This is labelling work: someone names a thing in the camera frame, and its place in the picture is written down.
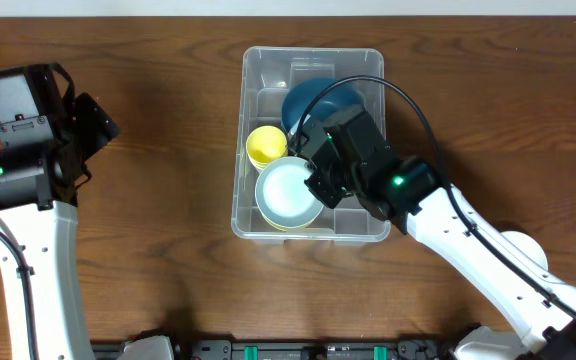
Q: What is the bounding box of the grey blue small bowl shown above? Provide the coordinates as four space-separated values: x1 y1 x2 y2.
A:
254 156 324 217

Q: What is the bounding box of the yellow cup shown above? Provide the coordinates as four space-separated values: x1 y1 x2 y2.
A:
246 125 288 166
250 160 267 173

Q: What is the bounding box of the yellow small bowl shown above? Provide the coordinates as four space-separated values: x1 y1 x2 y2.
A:
261 213 317 232

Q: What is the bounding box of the dark blue bowl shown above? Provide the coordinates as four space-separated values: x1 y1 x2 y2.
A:
281 77 363 137

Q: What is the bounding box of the white small bowl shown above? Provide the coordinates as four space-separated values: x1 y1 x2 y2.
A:
502 231 549 271

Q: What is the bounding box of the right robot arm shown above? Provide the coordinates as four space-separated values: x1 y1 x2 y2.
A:
290 105 576 359

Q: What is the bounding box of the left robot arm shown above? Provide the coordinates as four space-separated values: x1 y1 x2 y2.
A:
0 63 179 360

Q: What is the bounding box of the clear plastic storage bin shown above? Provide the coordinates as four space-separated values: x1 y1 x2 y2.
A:
231 46 392 245

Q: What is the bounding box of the left black cable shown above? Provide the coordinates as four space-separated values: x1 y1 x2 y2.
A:
0 102 37 360

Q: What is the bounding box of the black cable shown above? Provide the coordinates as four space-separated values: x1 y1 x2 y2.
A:
0 102 37 360
290 74 576 346

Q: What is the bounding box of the right black cable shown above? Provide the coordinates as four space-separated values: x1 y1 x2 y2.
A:
290 74 576 346

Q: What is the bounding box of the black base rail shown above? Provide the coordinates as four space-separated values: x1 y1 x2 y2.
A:
90 337 459 360

